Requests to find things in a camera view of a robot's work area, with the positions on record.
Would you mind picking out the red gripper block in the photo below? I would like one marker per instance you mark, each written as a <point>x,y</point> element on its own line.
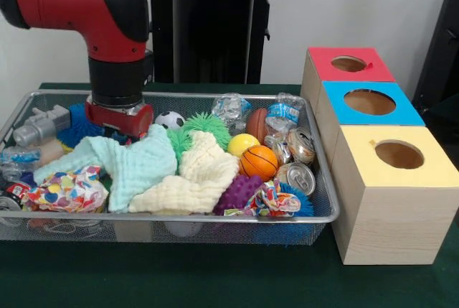
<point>122,123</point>

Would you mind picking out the mint green waffle cloth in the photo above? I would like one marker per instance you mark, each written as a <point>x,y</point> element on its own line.
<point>140,164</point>

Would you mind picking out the large colourful print cloth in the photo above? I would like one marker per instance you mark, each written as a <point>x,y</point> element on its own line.
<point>68,189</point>

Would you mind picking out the cream waffle cloth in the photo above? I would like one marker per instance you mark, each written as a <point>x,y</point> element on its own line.
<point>208,168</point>

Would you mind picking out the orange toy basketball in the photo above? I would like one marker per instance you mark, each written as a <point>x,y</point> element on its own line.
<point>258,163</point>

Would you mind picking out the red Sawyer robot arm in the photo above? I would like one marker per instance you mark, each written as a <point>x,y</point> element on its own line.
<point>64,3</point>

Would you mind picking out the silver mesh bin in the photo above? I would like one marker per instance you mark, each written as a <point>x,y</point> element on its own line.
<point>322,214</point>

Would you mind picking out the wooden three-hole box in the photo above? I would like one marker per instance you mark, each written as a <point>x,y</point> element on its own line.
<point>394,222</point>

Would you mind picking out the black and white soccer ball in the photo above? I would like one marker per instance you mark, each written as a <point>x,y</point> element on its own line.
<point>170,120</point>

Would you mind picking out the silver toy figure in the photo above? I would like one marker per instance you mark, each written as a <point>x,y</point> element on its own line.
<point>43,125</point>

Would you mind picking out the green fuzzy toy with eyes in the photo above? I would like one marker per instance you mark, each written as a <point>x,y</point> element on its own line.
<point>211,126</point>

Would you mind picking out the yellow ball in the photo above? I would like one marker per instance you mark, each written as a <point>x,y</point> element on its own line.
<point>243,144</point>

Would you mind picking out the purple spiky ball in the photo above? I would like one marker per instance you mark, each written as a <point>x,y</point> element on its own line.
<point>238,193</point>

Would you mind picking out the dark green tablecloth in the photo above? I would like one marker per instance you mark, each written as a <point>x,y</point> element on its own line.
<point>179,275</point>
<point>446,114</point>

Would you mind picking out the black chair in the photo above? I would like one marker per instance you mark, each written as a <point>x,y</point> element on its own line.
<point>441,53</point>

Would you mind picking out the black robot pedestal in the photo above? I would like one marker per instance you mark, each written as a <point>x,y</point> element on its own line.
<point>215,35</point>

